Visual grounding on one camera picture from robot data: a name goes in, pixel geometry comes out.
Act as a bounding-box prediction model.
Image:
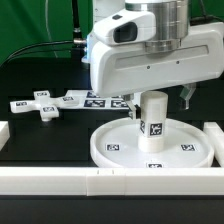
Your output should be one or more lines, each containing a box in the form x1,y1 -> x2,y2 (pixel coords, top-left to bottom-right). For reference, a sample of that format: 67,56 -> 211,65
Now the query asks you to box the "white marker sheet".
60,90 -> 128,110

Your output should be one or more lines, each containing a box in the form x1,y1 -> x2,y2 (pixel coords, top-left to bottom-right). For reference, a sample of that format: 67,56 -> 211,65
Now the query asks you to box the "white round table top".
90,118 -> 214,168

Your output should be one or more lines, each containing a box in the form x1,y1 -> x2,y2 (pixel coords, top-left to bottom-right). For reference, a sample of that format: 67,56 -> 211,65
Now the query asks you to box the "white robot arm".
84,0 -> 224,119

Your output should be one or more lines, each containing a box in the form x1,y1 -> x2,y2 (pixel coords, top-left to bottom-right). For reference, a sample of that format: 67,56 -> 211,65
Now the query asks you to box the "black cable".
0,39 -> 84,67

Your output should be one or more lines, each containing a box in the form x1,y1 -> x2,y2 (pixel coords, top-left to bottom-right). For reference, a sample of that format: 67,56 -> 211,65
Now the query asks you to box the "white front fence bar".
0,167 -> 224,196

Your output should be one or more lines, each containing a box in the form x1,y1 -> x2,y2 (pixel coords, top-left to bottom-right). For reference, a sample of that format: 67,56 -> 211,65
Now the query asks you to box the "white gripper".
90,23 -> 224,119

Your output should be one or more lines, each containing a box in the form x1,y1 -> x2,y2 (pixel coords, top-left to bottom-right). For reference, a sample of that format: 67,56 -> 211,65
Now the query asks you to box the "black upright cable connector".
71,0 -> 82,39

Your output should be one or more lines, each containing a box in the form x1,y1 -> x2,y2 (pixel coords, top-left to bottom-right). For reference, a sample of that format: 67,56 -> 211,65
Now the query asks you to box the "white left fence block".
0,121 -> 10,151

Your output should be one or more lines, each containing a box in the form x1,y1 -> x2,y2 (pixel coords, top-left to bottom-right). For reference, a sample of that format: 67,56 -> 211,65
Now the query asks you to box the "white cross-shaped table base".
10,90 -> 79,122

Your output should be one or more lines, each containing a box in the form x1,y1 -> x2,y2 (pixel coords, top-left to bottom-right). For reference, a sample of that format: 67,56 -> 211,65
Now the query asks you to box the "white fence block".
0,121 -> 10,151
203,122 -> 224,168

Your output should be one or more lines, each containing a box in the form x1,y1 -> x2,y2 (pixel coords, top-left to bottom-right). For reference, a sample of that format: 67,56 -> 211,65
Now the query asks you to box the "white right fence block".
203,122 -> 224,168

